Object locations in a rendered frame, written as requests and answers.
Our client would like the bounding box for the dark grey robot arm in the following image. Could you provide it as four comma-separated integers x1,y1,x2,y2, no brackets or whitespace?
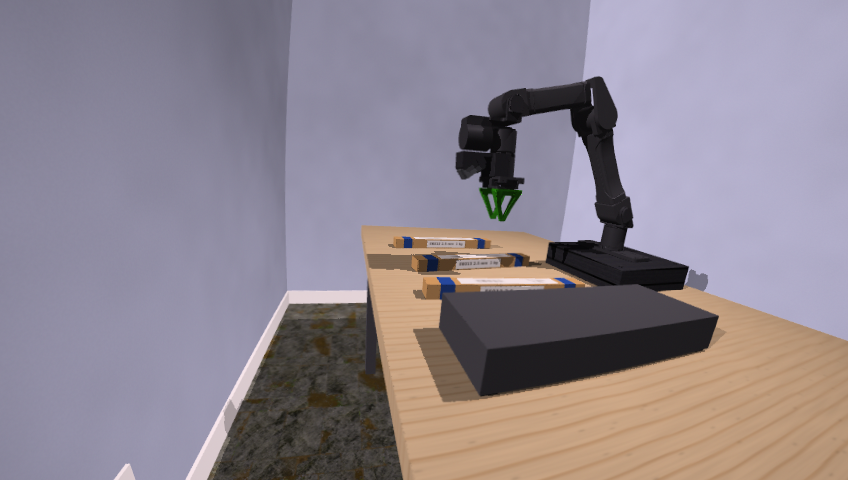
455,76,649,263

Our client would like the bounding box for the tan cardboard box with blue bands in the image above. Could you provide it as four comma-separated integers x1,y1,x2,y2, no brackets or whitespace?
422,277,585,300

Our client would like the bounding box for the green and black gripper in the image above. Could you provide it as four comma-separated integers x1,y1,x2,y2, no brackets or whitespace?
479,153,525,221

